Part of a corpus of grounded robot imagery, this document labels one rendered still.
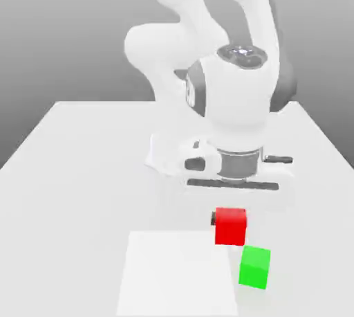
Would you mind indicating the small green cube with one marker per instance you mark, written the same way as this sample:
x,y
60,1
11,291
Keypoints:
x,y
254,267

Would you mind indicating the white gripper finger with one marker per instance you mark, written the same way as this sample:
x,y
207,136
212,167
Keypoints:
x,y
213,218

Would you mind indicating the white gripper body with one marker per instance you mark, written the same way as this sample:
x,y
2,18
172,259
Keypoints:
x,y
232,184

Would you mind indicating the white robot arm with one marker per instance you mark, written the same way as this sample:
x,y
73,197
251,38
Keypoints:
x,y
237,101

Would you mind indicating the small red cube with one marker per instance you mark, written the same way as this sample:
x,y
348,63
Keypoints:
x,y
230,227

